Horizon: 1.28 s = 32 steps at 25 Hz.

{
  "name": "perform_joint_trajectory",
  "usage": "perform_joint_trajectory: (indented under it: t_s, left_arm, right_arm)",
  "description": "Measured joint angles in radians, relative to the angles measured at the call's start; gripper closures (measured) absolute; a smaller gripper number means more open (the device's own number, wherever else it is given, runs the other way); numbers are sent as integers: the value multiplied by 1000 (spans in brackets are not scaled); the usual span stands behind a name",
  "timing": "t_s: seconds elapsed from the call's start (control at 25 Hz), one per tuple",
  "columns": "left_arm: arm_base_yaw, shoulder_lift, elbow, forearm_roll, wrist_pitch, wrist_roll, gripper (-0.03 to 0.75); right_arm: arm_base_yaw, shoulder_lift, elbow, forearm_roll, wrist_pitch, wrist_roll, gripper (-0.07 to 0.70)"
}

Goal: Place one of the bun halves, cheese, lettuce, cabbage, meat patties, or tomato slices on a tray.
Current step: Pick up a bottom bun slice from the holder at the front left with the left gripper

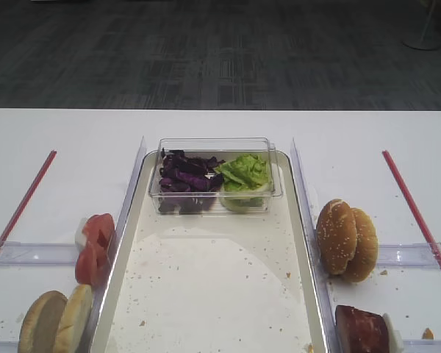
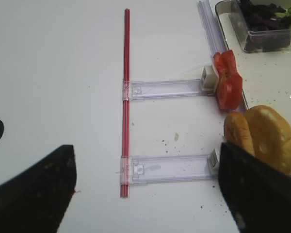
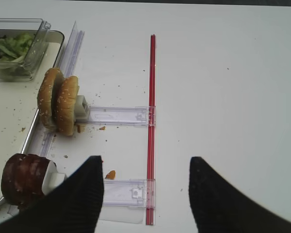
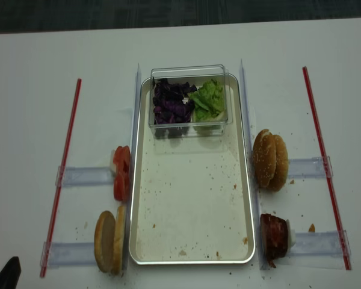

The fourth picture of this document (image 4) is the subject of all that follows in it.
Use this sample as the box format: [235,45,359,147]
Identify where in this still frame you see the right upper clear pusher track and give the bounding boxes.
[288,157,333,179]

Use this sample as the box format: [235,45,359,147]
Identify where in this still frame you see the purple cabbage pieces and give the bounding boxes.
[152,78,197,138]

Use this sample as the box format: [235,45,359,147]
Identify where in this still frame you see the white tomato pusher block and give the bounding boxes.
[110,150,117,175]

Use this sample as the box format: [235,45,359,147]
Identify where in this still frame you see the right lower clear pusher track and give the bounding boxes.
[287,231,351,257]

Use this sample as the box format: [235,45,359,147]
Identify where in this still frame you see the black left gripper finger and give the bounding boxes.
[0,256,20,289]

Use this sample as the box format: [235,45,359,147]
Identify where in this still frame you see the left upper clear pusher track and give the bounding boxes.
[55,166,114,187]

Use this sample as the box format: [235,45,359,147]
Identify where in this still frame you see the sesame bun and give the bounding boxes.
[267,135,289,191]
[252,129,276,188]

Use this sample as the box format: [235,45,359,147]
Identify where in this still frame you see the left lower clear pusher track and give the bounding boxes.
[40,242,97,268]

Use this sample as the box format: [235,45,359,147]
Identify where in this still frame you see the clear plastic container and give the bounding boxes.
[149,64,232,139]

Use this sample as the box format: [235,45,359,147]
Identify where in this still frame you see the clear pusher track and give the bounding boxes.
[40,242,97,268]
[287,231,351,257]
[288,157,333,179]
[55,166,114,187]

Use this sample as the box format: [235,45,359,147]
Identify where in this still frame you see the green lettuce leaves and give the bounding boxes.
[188,79,227,135]

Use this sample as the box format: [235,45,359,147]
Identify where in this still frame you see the tomato slices stack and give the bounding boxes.
[114,146,131,202]

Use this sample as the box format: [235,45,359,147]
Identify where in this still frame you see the right red rail strip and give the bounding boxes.
[302,66,352,270]

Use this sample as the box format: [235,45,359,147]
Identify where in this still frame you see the red rail strip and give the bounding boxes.
[39,78,82,279]
[302,66,352,270]

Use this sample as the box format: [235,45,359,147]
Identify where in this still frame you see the bun slice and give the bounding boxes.
[94,211,116,273]
[112,205,126,275]

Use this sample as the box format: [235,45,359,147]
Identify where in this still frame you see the left sesame top bun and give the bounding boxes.
[252,129,276,188]

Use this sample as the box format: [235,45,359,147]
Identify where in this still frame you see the right sesame top bun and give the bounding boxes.
[267,135,289,191]

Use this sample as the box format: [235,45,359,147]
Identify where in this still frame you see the silver metal tray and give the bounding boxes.
[129,75,256,265]

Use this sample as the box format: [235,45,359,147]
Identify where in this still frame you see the white patty pusher block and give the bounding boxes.
[286,219,296,251]

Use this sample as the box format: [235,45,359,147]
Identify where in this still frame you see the left red rail strip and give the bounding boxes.
[39,78,82,279]

